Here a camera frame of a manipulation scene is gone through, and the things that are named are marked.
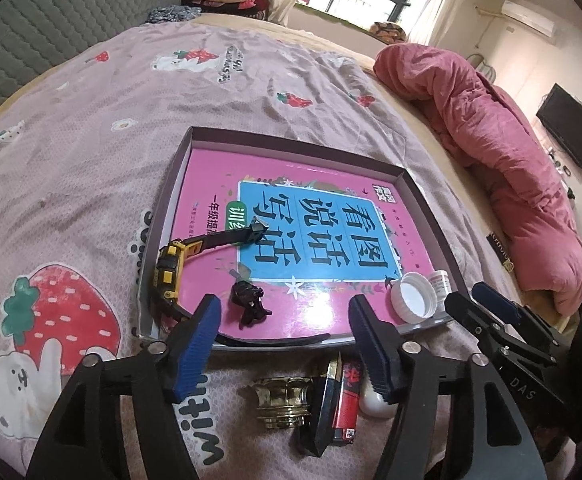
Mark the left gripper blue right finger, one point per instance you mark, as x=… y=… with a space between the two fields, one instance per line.
x=377 y=342

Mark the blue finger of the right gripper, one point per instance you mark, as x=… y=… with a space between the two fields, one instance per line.
x=507 y=310
x=490 y=334

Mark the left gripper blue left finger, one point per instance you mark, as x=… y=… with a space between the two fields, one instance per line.
x=190 y=344

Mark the white earbuds charging case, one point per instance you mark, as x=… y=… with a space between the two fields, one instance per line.
x=372 y=404

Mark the white plastic jar lid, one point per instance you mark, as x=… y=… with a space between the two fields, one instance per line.
x=413 y=298

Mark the brass threaded fitting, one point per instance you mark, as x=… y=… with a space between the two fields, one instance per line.
x=282 y=402

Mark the white pill bottle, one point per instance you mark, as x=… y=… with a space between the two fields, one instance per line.
x=440 y=282

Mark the yellow black wrist watch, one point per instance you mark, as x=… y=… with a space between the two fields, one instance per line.
x=161 y=288

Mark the red lighter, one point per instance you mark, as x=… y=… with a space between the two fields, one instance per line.
x=345 y=418

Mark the pink blue children's book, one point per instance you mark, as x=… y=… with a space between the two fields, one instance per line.
x=335 y=235

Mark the grey cardboard box tray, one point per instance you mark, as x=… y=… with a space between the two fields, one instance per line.
x=296 y=151

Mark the crumpled red quilt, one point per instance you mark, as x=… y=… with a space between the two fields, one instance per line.
x=481 y=126

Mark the pink strawberry print bedsheet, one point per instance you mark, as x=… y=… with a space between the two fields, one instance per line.
x=85 y=148

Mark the white air conditioner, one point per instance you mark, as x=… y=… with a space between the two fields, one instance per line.
x=536 y=21

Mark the wall mounted black television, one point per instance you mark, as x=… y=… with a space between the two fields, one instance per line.
x=561 y=115

